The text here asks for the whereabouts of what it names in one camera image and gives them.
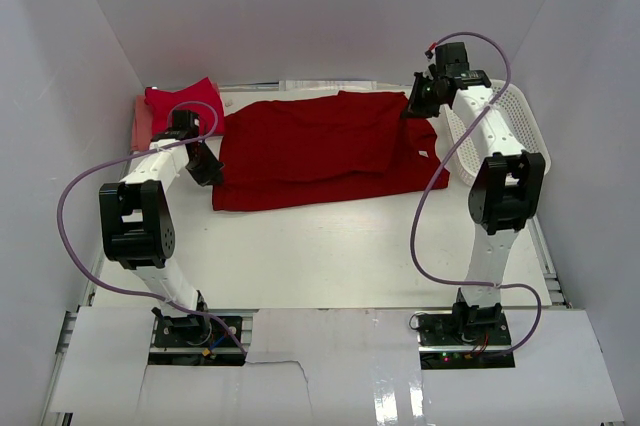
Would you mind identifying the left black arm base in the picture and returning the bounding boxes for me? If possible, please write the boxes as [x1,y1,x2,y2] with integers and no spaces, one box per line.
[148,308,245,367]

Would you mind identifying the folded bright red t-shirt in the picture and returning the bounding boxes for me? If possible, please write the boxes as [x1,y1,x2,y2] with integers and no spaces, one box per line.
[145,77,225,135]

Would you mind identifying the dark red t-shirt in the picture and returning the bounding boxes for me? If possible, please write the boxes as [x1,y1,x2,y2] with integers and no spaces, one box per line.
[212,91,449,212]

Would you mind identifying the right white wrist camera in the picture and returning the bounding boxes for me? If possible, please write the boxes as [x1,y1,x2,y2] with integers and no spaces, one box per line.
[425,48,438,78]

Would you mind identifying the papers at table back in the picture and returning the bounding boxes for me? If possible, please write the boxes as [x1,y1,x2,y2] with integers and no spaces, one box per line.
[279,80,377,91]

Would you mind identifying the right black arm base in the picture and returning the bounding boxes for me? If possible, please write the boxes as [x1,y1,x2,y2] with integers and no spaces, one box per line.
[408,312,516,371]

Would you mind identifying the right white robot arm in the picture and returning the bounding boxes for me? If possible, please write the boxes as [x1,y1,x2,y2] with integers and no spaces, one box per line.
[402,41,546,341]

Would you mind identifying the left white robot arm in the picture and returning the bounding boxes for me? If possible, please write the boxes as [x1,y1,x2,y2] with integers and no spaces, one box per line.
[99,101,224,315]

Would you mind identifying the white perforated plastic basket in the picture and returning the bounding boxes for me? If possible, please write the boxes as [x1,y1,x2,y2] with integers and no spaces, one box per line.
[443,79,551,186]

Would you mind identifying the folded pink t-shirt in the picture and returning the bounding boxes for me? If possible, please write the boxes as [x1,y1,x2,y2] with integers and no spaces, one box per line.
[130,95,162,152]

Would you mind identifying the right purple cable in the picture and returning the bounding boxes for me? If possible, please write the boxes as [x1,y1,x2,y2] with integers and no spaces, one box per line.
[409,31,544,361]

